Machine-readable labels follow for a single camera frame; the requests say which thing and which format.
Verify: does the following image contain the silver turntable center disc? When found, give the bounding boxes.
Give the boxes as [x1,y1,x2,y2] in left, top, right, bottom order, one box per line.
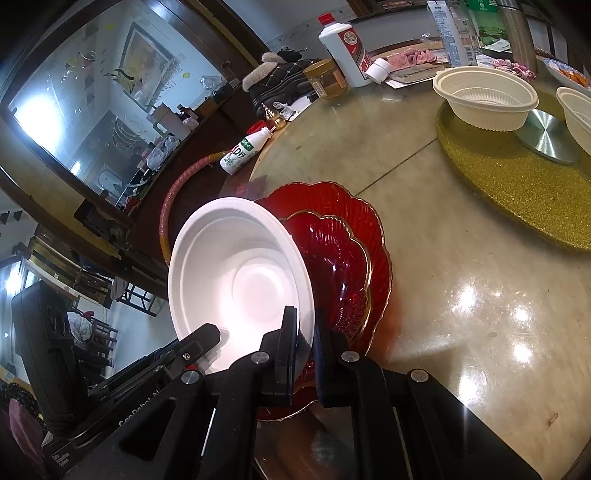
[515,109,580,165]

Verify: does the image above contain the stainless steel thermos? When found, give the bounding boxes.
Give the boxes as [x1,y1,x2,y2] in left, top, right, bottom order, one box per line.
[496,0,538,73]

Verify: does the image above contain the gold glitter turntable mat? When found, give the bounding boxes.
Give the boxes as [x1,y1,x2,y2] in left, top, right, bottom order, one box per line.
[436,102,590,252]

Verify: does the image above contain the blue white plate with food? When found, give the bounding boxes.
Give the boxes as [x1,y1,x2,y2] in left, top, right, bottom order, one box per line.
[543,58,591,96]

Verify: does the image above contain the red yellow hula hoop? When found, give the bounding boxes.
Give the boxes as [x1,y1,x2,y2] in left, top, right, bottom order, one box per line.
[158,150,230,266]

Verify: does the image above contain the red glass plate with sticker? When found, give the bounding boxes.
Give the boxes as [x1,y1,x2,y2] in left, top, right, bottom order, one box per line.
[257,210,373,416]

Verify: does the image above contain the beige plastic bowl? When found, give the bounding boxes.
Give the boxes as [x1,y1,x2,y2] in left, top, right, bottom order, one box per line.
[433,66,539,132]
[556,87,591,155]

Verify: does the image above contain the small white green bottle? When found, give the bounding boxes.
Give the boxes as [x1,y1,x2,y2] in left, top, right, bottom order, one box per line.
[219,127,271,175]

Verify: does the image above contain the dark quilted jacket fur collar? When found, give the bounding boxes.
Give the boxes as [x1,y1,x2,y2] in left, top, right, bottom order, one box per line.
[242,48,318,120]

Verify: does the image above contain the gold lid glass jar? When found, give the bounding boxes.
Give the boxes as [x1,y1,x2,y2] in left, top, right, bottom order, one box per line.
[304,58,349,99]

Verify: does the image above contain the pink cloth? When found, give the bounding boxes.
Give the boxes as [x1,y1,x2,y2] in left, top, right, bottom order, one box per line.
[387,50,438,71]

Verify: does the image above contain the pink bead bracelet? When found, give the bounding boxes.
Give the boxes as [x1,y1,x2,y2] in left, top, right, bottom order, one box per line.
[491,57,538,84]

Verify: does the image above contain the green plastic bottle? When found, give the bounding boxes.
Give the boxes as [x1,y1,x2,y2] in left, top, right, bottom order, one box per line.
[465,0,508,46]

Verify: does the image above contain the white liquor bottle red cap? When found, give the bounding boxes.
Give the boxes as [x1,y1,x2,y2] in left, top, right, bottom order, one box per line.
[318,13,373,88]

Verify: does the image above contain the red glass plate plain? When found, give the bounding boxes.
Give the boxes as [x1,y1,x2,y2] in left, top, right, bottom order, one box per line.
[256,182,393,354]

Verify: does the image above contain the white foam bowl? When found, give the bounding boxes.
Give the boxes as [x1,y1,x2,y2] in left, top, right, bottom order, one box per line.
[167,197,315,374]

